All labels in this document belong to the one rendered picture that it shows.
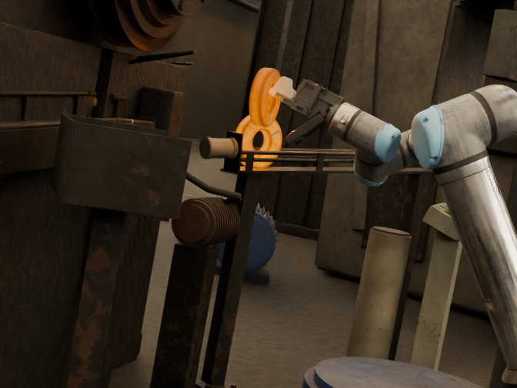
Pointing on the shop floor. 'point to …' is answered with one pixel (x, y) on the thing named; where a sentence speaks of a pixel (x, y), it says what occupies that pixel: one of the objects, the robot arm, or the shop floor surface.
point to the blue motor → (256, 248)
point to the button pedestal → (437, 289)
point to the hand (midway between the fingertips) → (267, 90)
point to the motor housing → (191, 289)
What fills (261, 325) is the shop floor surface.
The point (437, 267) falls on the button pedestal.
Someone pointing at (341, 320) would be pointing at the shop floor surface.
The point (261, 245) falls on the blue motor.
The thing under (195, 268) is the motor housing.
